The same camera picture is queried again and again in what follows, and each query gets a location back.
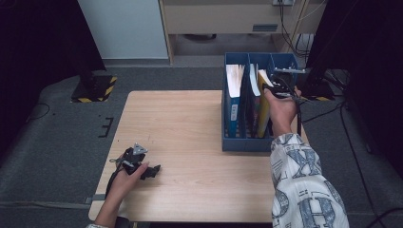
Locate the blue cover book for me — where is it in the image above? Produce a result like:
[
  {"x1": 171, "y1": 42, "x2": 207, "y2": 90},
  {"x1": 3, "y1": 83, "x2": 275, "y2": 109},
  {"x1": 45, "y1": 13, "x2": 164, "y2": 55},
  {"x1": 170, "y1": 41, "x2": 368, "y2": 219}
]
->
[{"x1": 224, "y1": 64, "x2": 246, "y2": 140}]

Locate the person's right hand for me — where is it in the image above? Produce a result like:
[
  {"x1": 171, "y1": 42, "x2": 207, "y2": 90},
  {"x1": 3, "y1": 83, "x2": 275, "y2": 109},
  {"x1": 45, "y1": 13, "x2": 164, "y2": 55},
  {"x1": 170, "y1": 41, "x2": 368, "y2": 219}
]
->
[{"x1": 263, "y1": 87, "x2": 302, "y2": 138}]

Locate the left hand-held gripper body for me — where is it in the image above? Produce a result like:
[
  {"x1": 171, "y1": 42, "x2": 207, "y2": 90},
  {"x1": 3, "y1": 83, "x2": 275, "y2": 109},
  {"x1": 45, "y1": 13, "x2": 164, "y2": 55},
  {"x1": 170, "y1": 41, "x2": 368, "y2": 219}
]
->
[{"x1": 122, "y1": 142, "x2": 149, "y2": 176}]

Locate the white cabinet panel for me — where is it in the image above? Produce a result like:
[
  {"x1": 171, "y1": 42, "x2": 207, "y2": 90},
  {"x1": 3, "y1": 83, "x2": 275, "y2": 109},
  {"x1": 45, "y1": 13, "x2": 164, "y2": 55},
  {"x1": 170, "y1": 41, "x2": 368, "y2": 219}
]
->
[{"x1": 78, "y1": 0, "x2": 169, "y2": 60}]

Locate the black curtain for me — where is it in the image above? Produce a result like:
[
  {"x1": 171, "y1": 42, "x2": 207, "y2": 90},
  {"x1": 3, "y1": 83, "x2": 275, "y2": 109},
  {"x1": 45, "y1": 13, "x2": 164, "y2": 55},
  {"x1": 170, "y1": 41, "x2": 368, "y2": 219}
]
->
[
  {"x1": 305, "y1": 0, "x2": 403, "y2": 179},
  {"x1": 0, "y1": 0, "x2": 107, "y2": 160}
]

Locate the left hand-held gripper cable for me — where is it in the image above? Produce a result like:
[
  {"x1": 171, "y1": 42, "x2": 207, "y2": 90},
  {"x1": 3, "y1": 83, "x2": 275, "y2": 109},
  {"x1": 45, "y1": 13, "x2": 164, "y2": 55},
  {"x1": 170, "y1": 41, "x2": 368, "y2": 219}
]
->
[{"x1": 105, "y1": 158, "x2": 127, "y2": 199}]

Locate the hand-held gripper cable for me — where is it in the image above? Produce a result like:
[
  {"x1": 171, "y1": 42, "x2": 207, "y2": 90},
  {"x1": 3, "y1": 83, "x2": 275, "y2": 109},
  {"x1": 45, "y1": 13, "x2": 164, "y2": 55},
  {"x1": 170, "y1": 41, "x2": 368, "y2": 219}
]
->
[
  {"x1": 105, "y1": 158, "x2": 127, "y2": 199},
  {"x1": 293, "y1": 94, "x2": 304, "y2": 137}
]

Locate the grey tape piece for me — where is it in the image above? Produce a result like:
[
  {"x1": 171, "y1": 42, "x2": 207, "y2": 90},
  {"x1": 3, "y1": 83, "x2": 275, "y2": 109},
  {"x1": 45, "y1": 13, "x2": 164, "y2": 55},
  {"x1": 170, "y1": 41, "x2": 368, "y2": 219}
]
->
[{"x1": 84, "y1": 193, "x2": 107, "y2": 204}]

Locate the black floor cable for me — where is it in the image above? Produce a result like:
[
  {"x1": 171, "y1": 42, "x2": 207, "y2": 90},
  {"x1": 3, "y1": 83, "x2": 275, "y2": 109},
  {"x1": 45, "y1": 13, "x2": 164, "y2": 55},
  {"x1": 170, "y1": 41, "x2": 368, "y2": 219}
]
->
[
  {"x1": 27, "y1": 103, "x2": 51, "y2": 123},
  {"x1": 302, "y1": 101, "x2": 344, "y2": 124},
  {"x1": 339, "y1": 103, "x2": 381, "y2": 228}
]

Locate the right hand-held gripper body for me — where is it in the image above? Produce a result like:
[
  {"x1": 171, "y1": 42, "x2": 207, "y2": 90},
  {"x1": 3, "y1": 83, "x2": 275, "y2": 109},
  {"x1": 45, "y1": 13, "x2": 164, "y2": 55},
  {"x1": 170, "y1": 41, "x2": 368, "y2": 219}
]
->
[{"x1": 262, "y1": 66, "x2": 308, "y2": 99}]

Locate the bundle of hanging cables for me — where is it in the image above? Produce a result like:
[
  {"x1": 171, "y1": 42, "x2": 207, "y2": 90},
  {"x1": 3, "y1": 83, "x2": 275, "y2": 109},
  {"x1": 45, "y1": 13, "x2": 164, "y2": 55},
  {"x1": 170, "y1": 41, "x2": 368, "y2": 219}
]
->
[{"x1": 278, "y1": 0, "x2": 317, "y2": 60}]

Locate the beige wooden desk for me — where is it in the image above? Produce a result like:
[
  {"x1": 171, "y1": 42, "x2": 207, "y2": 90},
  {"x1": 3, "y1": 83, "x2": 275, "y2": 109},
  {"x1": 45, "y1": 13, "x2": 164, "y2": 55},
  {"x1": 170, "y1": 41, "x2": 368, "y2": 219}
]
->
[{"x1": 158, "y1": 0, "x2": 327, "y2": 66}]

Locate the person's left hand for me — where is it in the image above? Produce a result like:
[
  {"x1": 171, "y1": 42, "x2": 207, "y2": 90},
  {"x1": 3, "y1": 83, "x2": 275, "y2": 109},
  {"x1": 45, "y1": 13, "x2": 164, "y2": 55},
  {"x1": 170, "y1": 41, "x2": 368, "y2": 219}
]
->
[{"x1": 108, "y1": 161, "x2": 150, "y2": 200}]

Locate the blue plastic file rack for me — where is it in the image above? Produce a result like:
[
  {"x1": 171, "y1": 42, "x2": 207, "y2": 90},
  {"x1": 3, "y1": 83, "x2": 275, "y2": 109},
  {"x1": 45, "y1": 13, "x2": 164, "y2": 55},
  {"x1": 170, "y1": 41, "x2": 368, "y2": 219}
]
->
[{"x1": 221, "y1": 51, "x2": 298, "y2": 152}]

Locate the right hand-held gripper cable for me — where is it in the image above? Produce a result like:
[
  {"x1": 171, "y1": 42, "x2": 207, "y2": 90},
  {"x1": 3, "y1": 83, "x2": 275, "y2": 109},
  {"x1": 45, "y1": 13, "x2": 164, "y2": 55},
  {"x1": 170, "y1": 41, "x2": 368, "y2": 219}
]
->
[{"x1": 293, "y1": 94, "x2": 304, "y2": 137}]

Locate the yellow cover book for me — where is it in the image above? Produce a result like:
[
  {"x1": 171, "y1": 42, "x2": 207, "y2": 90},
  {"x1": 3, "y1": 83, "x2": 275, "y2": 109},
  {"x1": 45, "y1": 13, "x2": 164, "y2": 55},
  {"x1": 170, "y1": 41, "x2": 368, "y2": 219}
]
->
[{"x1": 257, "y1": 69, "x2": 275, "y2": 139}]

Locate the grey desk handle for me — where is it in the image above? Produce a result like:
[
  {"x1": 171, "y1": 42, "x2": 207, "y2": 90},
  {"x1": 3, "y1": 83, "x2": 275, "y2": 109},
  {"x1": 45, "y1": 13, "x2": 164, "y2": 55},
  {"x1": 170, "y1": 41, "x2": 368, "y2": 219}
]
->
[{"x1": 252, "y1": 23, "x2": 279, "y2": 32}]

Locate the teal cover book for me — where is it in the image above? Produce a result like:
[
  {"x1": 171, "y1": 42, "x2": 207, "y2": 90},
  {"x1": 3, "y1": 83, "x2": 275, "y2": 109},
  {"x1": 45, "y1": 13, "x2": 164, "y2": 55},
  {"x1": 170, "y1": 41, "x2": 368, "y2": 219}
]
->
[{"x1": 247, "y1": 63, "x2": 264, "y2": 139}]

